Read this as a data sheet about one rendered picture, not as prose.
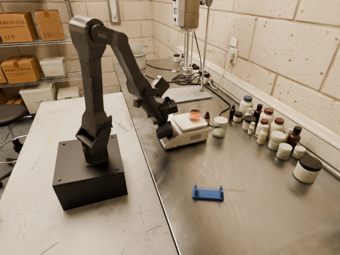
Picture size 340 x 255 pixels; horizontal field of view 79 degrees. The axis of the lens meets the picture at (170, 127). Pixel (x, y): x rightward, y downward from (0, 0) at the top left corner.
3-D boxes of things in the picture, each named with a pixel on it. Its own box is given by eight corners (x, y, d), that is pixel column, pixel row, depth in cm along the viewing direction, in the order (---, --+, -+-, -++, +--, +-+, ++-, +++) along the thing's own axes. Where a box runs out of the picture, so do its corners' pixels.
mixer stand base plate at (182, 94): (166, 104, 120) (166, 103, 119) (157, 91, 136) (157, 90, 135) (212, 97, 128) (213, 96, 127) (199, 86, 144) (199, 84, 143)
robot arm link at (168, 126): (147, 126, 69) (163, 117, 68) (141, 98, 84) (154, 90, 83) (160, 140, 75) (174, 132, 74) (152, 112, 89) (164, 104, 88)
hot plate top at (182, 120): (182, 131, 83) (182, 129, 83) (171, 117, 92) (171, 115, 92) (208, 126, 86) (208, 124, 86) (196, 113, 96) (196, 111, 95)
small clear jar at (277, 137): (284, 149, 86) (289, 136, 83) (274, 153, 84) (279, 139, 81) (273, 141, 91) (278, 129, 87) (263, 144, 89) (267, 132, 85)
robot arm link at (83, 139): (92, 154, 58) (88, 136, 55) (75, 140, 63) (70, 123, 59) (111, 143, 63) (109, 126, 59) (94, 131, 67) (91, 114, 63)
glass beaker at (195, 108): (188, 124, 87) (189, 107, 83) (187, 117, 91) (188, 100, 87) (203, 123, 87) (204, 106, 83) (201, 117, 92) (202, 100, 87)
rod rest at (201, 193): (192, 198, 66) (193, 191, 64) (192, 189, 68) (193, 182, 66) (223, 201, 65) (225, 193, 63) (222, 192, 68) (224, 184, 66)
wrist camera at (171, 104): (158, 111, 74) (173, 100, 73) (154, 100, 80) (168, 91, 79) (167, 121, 78) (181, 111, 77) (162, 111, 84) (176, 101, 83)
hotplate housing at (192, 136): (164, 152, 85) (164, 135, 80) (155, 134, 95) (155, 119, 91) (212, 140, 91) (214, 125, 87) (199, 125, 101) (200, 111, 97)
